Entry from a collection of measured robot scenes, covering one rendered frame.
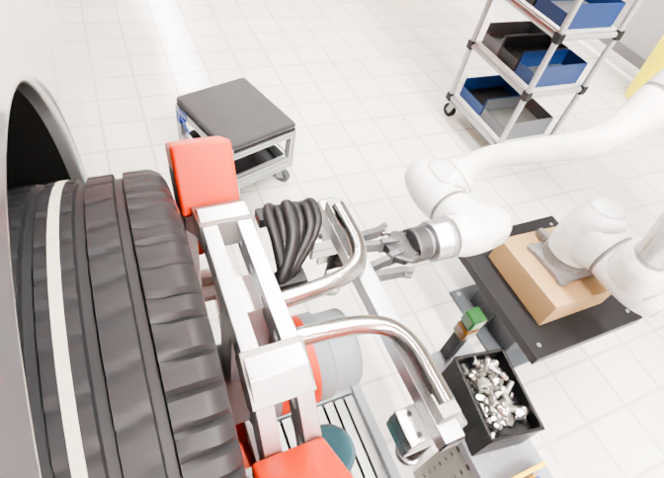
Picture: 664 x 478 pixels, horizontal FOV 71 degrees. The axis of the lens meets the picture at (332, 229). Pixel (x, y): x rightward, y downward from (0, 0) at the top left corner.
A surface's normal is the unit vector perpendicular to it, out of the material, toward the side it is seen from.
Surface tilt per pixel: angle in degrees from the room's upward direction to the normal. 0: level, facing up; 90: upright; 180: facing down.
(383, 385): 0
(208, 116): 0
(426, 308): 0
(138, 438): 25
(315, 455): 45
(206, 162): 55
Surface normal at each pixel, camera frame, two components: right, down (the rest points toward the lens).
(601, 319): 0.16, -0.65
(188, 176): 0.41, 0.24
